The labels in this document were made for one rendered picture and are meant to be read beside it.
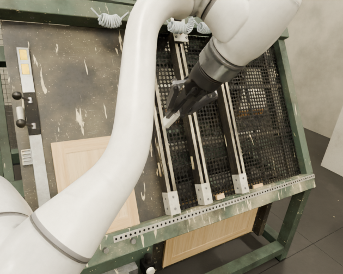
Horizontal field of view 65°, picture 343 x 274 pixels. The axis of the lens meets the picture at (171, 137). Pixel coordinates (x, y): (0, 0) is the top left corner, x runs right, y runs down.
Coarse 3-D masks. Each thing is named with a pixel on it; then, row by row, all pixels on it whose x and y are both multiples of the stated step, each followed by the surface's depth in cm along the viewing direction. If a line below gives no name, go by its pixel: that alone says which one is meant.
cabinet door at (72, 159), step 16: (64, 144) 131; (80, 144) 135; (96, 144) 139; (64, 160) 130; (80, 160) 134; (96, 160) 138; (64, 176) 129; (80, 176) 133; (128, 208) 142; (112, 224) 137; (128, 224) 141
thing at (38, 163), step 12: (24, 48) 127; (24, 60) 127; (24, 84) 125; (24, 108) 126; (36, 144) 124; (36, 156) 123; (36, 168) 122; (36, 180) 121; (36, 192) 124; (48, 192) 123
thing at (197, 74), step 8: (192, 72) 60; (200, 72) 57; (192, 80) 60; (200, 80) 58; (208, 80) 57; (216, 80) 58; (192, 88) 62; (200, 88) 63; (208, 88) 59; (216, 88) 60
